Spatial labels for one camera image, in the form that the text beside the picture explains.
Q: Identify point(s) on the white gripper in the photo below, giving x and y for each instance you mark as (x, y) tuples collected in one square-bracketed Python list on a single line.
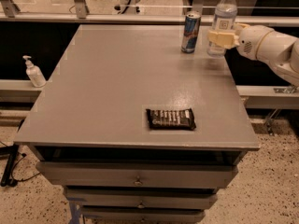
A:
[(250, 42)]

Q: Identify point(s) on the clear plastic water bottle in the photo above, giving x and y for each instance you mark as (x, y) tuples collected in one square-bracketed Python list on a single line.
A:
[(224, 20)]

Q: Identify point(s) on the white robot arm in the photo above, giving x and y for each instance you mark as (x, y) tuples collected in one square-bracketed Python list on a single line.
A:
[(264, 44)]

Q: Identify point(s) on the blue redbull can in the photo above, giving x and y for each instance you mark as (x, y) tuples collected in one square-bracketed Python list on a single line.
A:
[(191, 30)]

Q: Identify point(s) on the white pump dispenser bottle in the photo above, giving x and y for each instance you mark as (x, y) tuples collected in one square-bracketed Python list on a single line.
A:
[(34, 72)]

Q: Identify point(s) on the black snack bar wrapper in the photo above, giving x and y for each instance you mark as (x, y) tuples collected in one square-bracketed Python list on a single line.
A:
[(171, 119)]

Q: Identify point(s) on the grey drawer cabinet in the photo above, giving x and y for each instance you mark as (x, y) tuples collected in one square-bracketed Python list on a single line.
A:
[(93, 110)]

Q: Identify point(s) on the bottom grey drawer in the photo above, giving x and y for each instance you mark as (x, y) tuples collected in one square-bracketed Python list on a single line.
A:
[(143, 215)]

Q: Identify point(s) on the grey drawer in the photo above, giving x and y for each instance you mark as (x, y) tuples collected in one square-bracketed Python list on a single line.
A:
[(141, 198), (143, 215), (137, 175)]

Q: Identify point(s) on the top grey drawer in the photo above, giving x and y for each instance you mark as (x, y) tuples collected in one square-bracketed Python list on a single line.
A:
[(137, 175)]

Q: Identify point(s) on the middle grey drawer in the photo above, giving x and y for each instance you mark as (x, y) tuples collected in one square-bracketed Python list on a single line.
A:
[(141, 198)]

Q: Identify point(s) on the metal railing frame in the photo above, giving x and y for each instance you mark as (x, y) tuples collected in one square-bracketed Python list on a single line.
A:
[(276, 13)]

